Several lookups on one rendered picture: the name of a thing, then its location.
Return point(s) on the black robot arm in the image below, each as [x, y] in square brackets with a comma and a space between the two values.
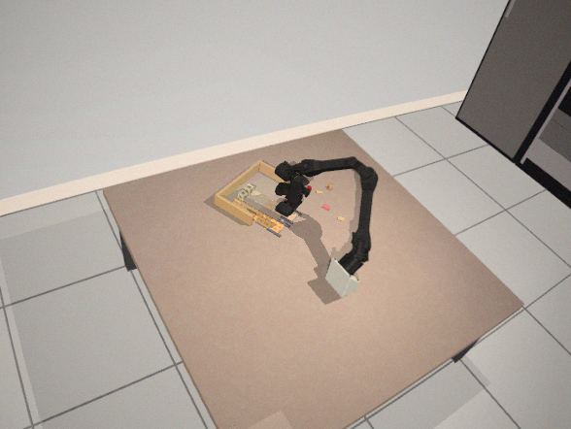
[352, 261]

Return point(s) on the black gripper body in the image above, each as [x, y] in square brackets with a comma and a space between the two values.
[293, 197]

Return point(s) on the tan strip with blue speckles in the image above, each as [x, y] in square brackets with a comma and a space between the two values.
[271, 205]

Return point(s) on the tan open-top box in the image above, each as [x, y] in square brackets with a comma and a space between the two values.
[248, 192]

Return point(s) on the tan strip with orange dots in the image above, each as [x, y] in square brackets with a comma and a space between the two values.
[268, 221]

